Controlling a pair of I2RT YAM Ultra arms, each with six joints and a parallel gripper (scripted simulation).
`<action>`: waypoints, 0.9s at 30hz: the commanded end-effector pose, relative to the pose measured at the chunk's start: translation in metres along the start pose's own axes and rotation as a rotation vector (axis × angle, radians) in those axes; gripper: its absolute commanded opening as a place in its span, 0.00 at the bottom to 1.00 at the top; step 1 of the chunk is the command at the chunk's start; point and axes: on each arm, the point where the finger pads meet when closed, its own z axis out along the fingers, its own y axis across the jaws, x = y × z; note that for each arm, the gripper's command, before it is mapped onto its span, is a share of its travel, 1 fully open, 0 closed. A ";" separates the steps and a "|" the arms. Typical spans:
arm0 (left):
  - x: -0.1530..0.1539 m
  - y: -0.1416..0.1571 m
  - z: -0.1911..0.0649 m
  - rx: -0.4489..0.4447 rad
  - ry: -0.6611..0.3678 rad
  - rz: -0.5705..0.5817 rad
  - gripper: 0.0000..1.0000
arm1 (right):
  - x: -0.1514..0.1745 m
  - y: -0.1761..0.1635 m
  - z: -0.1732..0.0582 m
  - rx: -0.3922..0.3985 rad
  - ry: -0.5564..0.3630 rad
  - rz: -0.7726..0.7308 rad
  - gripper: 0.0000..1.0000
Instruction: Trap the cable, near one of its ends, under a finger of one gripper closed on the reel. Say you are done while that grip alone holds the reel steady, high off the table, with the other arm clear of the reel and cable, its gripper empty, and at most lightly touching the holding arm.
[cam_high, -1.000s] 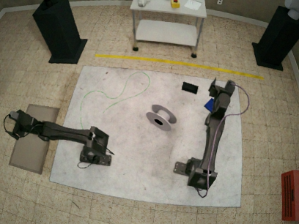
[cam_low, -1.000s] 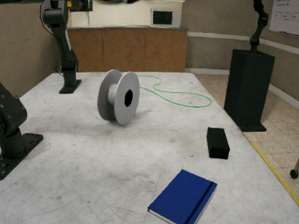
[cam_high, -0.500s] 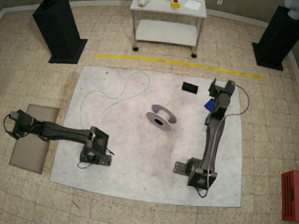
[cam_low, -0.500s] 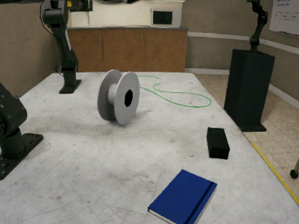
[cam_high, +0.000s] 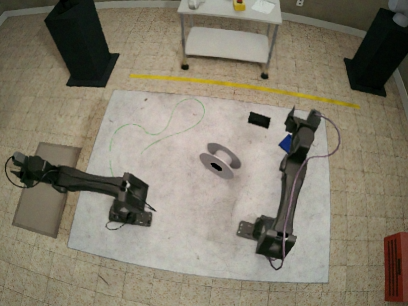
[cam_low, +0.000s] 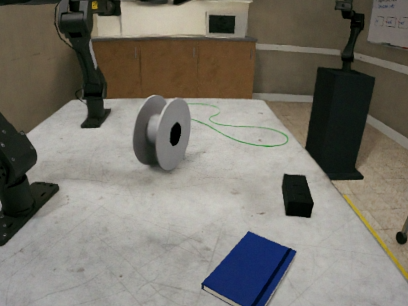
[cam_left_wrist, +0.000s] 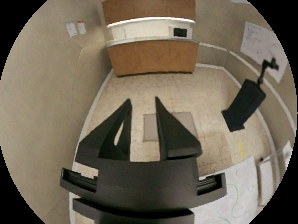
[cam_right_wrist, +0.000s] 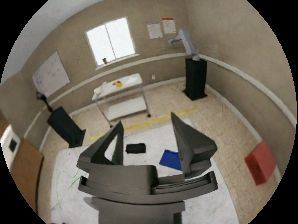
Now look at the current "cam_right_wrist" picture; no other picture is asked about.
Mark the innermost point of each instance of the blue notebook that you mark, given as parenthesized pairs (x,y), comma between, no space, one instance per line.
(170,159)

